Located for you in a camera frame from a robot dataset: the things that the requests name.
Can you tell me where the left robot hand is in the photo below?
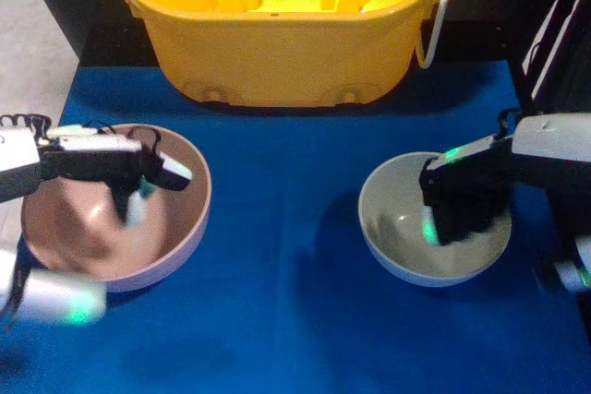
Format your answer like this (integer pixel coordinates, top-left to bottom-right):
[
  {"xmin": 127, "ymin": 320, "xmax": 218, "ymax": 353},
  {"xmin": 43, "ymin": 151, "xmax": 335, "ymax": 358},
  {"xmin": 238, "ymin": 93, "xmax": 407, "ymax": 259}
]
[{"xmin": 0, "ymin": 124, "xmax": 193, "ymax": 230}]

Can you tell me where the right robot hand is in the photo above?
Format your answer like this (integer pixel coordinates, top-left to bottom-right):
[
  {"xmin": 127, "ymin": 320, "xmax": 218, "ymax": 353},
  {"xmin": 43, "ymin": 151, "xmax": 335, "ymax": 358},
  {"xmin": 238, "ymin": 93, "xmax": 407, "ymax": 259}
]
[{"xmin": 417, "ymin": 112, "xmax": 591, "ymax": 247}]

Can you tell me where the large pink bowl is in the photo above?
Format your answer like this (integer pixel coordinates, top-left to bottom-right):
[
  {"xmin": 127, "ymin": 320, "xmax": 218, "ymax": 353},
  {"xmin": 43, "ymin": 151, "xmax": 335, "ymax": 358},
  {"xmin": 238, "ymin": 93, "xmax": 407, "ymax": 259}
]
[{"xmin": 20, "ymin": 124, "xmax": 213, "ymax": 293}]

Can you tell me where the small grey bowl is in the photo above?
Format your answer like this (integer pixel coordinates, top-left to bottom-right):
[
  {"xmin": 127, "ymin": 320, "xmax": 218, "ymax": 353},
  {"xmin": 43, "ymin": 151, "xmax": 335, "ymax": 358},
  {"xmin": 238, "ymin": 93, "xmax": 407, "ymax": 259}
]
[{"xmin": 357, "ymin": 151, "xmax": 513, "ymax": 288}]

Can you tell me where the yellow plastic tub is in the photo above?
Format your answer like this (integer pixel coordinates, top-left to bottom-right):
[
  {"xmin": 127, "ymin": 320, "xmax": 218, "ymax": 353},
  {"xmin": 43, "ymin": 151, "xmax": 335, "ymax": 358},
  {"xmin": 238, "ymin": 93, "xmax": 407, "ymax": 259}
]
[{"xmin": 114, "ymin": 0, "xmax": 452, "ymax": 109}]

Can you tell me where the blue table mat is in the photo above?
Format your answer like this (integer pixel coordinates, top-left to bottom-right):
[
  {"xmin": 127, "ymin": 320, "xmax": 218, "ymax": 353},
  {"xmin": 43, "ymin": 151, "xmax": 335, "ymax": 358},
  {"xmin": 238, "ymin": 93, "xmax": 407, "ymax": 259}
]
[{"xmin": 0, "ymin": 61, "xmax": 591, "ymax": 394}]

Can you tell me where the black metal rack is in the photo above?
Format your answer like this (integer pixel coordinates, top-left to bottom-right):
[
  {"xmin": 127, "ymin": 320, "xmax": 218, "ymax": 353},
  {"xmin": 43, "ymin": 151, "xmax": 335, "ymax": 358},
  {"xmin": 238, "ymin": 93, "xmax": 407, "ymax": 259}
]
[{"xmin": 507, "ymin": 0, "xmax": 591, "ymax": 116}]

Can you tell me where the black coiled cable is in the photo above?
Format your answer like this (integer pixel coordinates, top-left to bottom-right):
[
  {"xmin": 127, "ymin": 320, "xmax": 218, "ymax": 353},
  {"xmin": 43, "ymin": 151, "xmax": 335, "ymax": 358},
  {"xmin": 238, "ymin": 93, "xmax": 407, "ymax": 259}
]
[{"xmin": 0, "ymin": 112, "xmax": 53, "ymax": 137}]

